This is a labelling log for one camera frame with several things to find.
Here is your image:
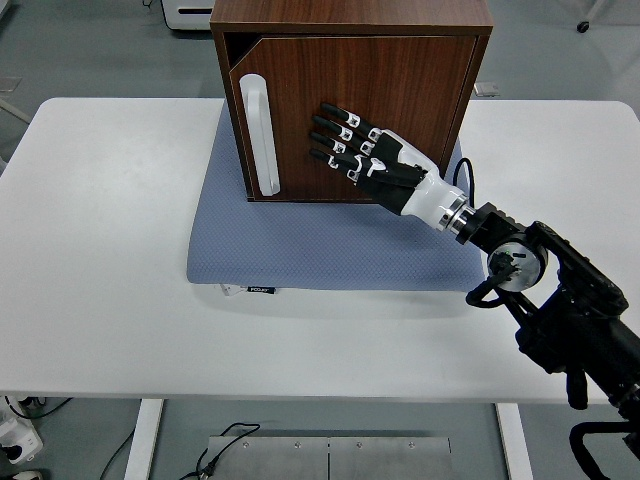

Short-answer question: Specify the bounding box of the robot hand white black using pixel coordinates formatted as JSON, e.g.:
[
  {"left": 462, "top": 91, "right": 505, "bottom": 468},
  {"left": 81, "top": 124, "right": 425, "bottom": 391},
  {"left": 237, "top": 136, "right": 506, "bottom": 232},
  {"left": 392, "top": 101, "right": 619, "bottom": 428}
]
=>
[{"left": 308, "top": 102, "right": 459, "bottom": 225}]

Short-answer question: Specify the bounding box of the brown wooden cabinet door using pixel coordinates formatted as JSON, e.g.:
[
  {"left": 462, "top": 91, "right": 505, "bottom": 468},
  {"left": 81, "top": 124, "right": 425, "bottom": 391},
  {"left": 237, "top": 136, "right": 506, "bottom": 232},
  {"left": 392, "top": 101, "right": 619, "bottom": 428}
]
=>
[{"left": 228, "top": 34, "right": 479, "bottom": 203}]

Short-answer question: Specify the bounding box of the brown wooden cabinet body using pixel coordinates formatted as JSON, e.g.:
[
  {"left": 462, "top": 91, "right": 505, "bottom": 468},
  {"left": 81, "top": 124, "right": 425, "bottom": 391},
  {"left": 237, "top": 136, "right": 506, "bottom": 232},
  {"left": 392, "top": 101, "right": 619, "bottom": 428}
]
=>
[{"left": 208, "top": 0, "right": 496, "bottom": 205}]

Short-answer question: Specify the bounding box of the blue-grey textured mat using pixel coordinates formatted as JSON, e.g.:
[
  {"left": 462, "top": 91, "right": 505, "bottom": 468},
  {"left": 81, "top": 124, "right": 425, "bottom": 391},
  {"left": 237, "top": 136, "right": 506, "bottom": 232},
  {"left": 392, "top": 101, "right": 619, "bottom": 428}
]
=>
[{"left": 186, "top": 102, "right": 486, "bottom": 292}]

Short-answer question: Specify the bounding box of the white appliance with slot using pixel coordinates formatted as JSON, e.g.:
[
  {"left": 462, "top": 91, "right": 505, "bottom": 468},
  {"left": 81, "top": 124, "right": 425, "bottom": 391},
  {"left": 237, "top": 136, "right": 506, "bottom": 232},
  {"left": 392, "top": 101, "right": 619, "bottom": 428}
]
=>
[{"left": 160, "top": 0, "right": 216, "bottom": 34}]

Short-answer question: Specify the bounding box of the grey metal plate with screws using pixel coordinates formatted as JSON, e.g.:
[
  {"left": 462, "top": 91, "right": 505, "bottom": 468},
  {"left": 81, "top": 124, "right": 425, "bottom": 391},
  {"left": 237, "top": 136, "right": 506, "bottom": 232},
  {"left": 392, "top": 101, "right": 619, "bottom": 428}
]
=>
[{"left": 206, "top": 435, "right": 453, "bottom": 480}]

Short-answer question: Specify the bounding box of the white table leg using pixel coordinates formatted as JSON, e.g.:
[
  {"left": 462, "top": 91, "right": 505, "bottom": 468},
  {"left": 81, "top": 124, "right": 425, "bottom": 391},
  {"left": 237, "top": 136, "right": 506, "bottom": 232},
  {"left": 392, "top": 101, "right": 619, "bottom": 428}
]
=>
[
  {"left": 123, "top": 398, "right": 165, "bottom": 480},
  {"left": 495, "top": 402, "right": 535, "bottom": 480}
]

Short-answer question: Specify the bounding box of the white power strip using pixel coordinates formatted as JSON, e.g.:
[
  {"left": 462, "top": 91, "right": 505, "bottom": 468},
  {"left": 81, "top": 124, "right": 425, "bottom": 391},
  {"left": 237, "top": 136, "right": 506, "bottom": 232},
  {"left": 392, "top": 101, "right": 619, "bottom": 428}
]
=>
[{"left": 0, "top": 397, "right": 45, "bottom": 466}]

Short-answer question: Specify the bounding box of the white cabinet door handle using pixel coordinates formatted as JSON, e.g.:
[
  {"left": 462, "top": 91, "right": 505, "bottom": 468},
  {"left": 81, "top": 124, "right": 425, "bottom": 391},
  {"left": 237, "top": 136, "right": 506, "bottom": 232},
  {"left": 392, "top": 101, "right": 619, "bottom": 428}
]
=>
[{"left": 238, "top": 73, "right": 282, "bottom": 197}]

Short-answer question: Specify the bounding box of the black cable with plug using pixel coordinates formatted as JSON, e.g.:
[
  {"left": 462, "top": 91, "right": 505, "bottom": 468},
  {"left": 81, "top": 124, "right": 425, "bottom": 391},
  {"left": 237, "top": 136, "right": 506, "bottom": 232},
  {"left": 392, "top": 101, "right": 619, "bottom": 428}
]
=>
[{"left": 177, "top": 422, "right": 262, "bottom": 480}]

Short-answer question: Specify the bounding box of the thin black floor cable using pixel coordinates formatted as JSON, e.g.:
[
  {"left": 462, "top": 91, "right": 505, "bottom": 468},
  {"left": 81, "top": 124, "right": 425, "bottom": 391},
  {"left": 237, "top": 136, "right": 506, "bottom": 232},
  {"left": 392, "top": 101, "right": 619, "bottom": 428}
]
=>
[{"left": 98, "top": 430, "right": 137, "bottom": 480}]

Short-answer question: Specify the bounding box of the black power strip cable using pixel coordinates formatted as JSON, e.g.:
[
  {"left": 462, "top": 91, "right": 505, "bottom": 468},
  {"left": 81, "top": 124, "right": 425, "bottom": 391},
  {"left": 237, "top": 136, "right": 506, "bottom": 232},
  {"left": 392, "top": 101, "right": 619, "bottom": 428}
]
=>
[{"left": 4, "top": 397, "right": 74, "bottom": 420}]

